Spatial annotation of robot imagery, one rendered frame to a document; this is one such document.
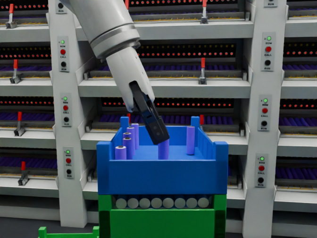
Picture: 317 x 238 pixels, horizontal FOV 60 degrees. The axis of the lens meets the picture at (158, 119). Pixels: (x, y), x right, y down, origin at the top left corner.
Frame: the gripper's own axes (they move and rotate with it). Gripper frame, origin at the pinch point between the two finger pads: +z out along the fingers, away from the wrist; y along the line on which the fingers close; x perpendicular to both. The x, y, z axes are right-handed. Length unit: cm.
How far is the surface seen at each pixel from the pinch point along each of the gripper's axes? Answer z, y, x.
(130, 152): 1.7, 0.3, -6.3
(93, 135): 1, -53, -27
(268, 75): 6, -42, 38
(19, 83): -29, -55, -44
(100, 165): -0.4, 9.1, -9.4
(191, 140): 7.5, -11.1, 5.1
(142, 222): 10.7, 9.1, -7.6
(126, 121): -2.1, -18.9, -7.6
